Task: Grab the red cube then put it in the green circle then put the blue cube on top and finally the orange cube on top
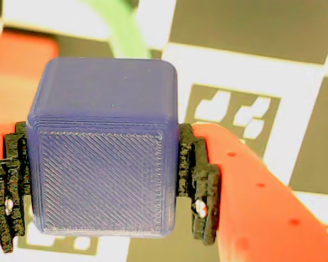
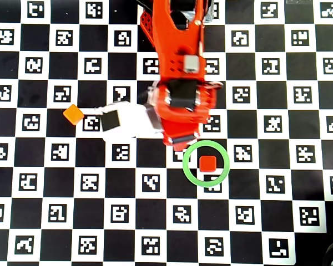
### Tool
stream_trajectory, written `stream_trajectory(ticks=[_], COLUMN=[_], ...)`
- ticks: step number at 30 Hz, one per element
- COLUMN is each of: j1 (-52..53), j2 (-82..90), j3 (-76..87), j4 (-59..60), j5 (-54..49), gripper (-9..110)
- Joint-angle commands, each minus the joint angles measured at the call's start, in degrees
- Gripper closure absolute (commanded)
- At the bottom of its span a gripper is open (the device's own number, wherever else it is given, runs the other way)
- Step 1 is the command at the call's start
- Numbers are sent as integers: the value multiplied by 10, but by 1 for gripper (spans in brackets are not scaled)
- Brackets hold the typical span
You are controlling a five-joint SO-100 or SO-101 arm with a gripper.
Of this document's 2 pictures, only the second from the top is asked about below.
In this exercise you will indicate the black white marker mat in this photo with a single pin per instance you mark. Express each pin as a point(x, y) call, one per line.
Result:
point(30, 155)

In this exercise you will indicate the orange cube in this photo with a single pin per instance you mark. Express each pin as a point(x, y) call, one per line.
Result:
point(73, 114)

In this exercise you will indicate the red robot arm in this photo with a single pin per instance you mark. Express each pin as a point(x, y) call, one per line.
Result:
point(166, 41)

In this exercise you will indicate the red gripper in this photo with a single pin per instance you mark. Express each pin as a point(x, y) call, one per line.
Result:
point(182, 139)

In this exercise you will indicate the red cube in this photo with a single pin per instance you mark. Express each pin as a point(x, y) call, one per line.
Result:
point(208, 164)

